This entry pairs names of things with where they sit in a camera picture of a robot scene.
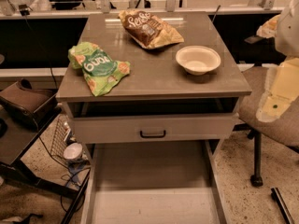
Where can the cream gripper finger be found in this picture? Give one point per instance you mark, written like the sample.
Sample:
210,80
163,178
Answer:
281,88

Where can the brown office chair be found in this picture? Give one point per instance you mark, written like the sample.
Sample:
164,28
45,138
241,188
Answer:
284,130

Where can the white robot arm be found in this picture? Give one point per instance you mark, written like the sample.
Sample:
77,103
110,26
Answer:
285,29

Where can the top drawer with black handle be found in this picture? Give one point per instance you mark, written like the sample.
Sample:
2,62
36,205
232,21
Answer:
110,130

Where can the grey drawer cabinet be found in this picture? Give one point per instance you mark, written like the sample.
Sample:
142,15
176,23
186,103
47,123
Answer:
157,85

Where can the wire basket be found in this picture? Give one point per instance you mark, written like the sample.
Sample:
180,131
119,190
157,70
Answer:
58,143

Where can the brown chip bag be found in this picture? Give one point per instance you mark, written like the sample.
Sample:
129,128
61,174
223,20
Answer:
148,30

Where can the black bar on floor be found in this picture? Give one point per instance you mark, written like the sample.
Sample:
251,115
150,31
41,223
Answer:
277,197

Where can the green chip bag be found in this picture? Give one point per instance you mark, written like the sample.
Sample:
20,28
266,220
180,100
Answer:
101,73

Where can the open middle drawer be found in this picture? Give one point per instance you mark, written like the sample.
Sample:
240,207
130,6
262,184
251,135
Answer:
154,183

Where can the white cup on floor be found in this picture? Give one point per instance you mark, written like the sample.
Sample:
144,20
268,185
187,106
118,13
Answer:
73,152

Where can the brown bag on desk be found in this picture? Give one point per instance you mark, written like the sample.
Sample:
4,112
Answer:
27,105

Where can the white paper bowl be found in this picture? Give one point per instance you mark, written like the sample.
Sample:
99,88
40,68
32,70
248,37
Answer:
198,60

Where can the dark side desk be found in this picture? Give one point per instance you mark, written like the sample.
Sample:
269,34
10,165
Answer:
15,140

